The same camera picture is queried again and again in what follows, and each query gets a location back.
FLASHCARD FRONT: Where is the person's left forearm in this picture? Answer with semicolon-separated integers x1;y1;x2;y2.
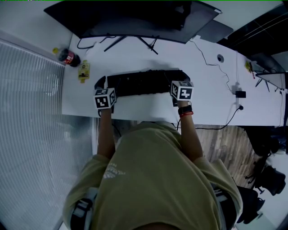
97;107;117;160

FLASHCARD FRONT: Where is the white desk leg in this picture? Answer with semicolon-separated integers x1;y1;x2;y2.
91;116;99;155

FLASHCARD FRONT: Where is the grey divider panel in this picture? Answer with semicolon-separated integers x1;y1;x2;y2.
195;19;234;43

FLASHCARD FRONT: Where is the black smartwatch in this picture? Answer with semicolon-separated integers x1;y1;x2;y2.
177;105;194;115

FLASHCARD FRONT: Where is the black monitor stand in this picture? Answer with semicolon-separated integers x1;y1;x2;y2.
103;35;159;55

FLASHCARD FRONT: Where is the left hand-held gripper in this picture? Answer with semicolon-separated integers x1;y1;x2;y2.
93;75;118;114

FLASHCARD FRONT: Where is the black power cable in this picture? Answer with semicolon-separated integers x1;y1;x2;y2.
176;105;243;131

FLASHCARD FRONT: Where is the black white harness strap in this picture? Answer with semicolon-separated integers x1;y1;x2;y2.
71;187;99;230
210;183;238;230

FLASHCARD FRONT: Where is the black keyboard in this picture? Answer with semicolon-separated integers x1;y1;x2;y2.
107;69;191;97

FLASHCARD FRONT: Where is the black side monitor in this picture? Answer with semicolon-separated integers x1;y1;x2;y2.
255;71;288;93

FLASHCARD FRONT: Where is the black office chair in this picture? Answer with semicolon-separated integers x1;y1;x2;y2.
236;186;266;225
245;125;287;196

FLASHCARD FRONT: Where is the black curved monitor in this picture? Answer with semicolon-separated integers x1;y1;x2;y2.
44;1;222;44

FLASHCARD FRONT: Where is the person's right forearm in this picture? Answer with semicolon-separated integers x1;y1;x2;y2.
177;100;204;164

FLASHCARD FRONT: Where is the olive t-shirt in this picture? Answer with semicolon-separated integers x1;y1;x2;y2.
64;121;243;230

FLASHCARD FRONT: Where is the yellow snack packet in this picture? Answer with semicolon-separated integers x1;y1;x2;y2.
78;60;91;84

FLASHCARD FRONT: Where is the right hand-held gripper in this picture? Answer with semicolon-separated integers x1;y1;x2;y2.
170;71;194;107

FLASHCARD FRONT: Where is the dark cola bottle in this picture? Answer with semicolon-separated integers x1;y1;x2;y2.
53;47;81;67

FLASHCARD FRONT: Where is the thin black cable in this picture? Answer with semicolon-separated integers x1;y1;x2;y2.
192;40;237;94

